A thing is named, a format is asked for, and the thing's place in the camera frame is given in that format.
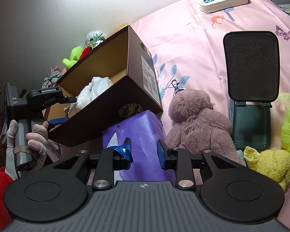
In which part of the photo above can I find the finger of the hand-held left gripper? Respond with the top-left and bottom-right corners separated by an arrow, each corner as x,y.
26,86 -> 78,113
42,117 -> 69,132

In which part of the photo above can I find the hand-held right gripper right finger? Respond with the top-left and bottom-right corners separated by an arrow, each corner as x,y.
157,139 -> 242,190

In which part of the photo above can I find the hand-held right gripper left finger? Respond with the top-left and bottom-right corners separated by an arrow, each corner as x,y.
52,138 -> 134,191

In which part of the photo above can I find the purple plastic pack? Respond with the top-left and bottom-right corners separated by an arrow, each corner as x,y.
102,110 -> 177,182

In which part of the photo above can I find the brown cardboard box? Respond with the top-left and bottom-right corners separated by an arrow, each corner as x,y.
47,24 -> 164,148

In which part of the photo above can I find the white fluffy cloth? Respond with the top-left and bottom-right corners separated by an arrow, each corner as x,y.
74,76 -> 114,110

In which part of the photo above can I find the person's left hand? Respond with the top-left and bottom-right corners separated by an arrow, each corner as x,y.
4,119 -> 49,181

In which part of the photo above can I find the pink plush bear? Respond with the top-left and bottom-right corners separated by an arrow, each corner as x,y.
165,79 -> 245,166

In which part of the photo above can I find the green plush toy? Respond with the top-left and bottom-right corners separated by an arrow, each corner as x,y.
62,46 -> 84,69

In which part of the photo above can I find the red plush toy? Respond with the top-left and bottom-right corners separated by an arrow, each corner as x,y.
78,46 -> 92,61

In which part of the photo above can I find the white fluffy plush toy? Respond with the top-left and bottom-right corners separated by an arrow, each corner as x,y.
85,30 -> 107,49

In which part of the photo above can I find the pink floral bed sheet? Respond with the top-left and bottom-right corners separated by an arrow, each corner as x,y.
47,0 -> 290,232

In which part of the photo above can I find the yellow towel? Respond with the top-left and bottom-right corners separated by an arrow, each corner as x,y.
243,146 -> 290,192

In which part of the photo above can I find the dark green folding stand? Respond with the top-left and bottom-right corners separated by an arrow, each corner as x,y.
223,31 -> 280,150

